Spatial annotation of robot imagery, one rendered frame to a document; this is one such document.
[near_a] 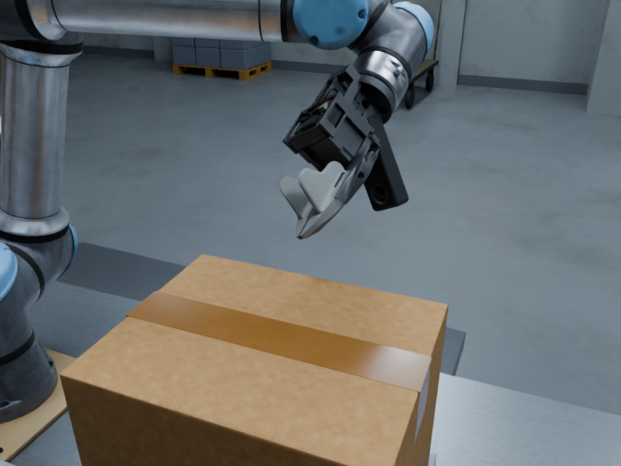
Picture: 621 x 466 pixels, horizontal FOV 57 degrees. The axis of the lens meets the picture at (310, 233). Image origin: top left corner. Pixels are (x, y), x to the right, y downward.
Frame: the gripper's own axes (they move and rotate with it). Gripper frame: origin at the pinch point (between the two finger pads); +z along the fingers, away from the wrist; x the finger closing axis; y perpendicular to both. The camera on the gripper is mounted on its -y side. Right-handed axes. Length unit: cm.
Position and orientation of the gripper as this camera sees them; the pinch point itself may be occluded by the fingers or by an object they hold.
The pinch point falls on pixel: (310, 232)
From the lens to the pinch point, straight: 62.1
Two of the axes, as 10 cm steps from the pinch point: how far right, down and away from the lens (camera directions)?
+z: -4.3, 7.7, -4.8
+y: -6.7, -6.2, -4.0
